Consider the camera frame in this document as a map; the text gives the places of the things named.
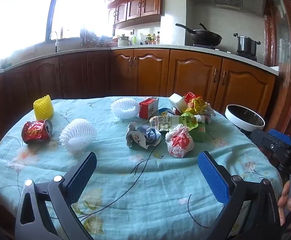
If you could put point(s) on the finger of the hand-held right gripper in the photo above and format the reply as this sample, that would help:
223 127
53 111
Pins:
268 143
280 135

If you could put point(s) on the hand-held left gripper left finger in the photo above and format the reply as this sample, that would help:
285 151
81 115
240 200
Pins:
81 177

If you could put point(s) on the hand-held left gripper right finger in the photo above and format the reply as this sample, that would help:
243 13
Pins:
213 177

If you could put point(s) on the black white-rimmed trash bin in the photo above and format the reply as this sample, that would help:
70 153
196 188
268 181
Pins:
240 125

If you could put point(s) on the green milk carton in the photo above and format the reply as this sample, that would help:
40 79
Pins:
199 133

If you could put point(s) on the white foam fruit net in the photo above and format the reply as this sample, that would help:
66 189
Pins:
121 108
78 132

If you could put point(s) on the white red plastic bag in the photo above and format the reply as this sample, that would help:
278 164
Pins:
179 141

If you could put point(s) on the light blue floral tablecloth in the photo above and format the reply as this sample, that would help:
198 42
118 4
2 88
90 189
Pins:
135 192

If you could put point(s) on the crumpled clear plastic wrapper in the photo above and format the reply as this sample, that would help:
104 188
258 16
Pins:
208 115

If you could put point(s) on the crumpled grey blue paper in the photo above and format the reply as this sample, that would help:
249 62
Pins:
133 138

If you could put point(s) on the crushed red can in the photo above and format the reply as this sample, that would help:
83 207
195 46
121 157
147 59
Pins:
35 131

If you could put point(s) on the flattened drink pouch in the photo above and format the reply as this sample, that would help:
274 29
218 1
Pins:
165 123

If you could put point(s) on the yellow snack wrapper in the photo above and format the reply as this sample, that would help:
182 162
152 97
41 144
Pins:
198 105

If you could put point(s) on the crumpled white paper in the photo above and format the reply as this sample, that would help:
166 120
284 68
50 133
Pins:
151 135

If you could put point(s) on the yellow foam fruit net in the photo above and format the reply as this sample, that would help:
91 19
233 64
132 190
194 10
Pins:
43 107

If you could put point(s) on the red snack wrapper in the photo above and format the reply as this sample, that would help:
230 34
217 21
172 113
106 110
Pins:
189 97

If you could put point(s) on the white foam block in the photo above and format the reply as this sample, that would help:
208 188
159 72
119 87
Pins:
176 101

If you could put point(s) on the gas stove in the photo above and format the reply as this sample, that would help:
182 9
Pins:
246 56

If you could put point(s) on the red milk carton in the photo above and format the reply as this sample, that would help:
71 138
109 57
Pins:
146 108

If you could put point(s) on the steel cooking pot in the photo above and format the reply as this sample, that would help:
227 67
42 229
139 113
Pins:
246 45

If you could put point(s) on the wooden lower cabinets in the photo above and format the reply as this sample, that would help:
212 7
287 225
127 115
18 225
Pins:
193 75

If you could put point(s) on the wooden cabinets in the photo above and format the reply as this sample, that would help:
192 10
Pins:
135 5
193 75

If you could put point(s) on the black wok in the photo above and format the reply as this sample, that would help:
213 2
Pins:
205 37

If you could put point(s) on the kitchen faucet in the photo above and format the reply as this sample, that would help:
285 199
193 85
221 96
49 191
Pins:
57 46

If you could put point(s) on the dish rack with utensils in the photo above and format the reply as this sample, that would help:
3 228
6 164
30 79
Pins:
93 40

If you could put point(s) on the kitchen countertop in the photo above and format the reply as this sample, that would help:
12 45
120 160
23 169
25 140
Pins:
160 47

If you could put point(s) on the small lidded pot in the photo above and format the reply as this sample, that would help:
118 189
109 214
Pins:
124 42

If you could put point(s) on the green cup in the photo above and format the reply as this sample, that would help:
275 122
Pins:
134 41

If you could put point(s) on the orange sauce bottle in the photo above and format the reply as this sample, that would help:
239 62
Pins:
158 38

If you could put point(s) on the dark condiment jar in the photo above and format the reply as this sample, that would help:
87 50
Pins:
148 40

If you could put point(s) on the kitchen window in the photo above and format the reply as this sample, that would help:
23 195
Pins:
23 17

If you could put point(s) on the wooden upper cabinets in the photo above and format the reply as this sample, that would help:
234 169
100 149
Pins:
135 5

